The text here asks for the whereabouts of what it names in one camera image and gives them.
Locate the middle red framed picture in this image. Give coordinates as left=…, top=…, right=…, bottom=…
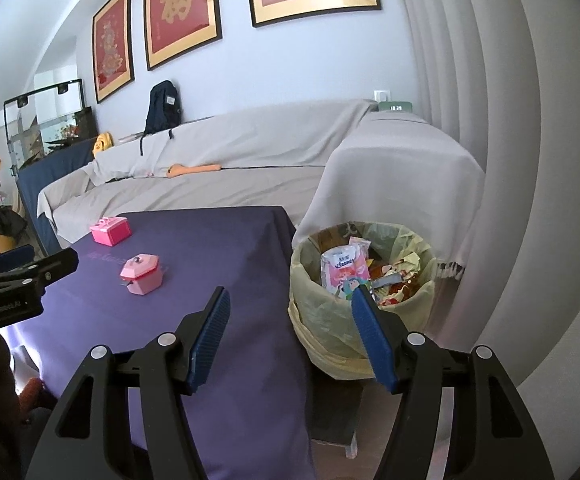
left=144, top=0, right=223, bottom=70

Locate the green digital clock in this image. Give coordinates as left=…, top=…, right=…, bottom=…
left=378, top=101, right=414, bottom=113

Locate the left red framed picture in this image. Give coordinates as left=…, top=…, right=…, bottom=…
left=92, top=0, right=134, bottom=104

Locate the glass fish tank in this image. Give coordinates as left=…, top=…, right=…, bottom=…
left=2, top=78, right=97, bottom=178

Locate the white pink wipes pack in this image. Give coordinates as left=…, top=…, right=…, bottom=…
left=320, top=244, right=370, bottom=300

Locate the grey cloth covered sofa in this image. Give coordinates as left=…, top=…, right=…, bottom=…
left=36, top=100, right=485, bottom=278

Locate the white grey curtain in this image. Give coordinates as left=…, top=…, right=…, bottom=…
left=405, top=0, right=580, bottom=382

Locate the purple tablecloth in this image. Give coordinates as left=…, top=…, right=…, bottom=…
left=0, top=205, right=322, bottom=480

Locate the white wall socket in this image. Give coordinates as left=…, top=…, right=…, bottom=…
left=374, top=90, right=391, bottom=103

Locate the yellow plush toy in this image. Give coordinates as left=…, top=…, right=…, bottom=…
left=92, top=131, right=114, bottom=157

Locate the pink square tissue box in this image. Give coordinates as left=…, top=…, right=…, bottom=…
left=89, top=217, right=132, bottom=247

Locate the dark blue cabinet cover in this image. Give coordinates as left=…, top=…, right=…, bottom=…
left=15, top=135, right=102, bottom=258

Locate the orange back scratcher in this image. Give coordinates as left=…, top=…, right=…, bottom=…
left=166, top=164, right=222, bottom=179

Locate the pink hexagonal lidded box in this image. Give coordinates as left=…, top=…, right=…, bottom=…
left=120, top=254, right=163, bottom=296

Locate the dark blue backpack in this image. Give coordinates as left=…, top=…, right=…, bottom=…
left=139, top=80, right=183, bottom=155

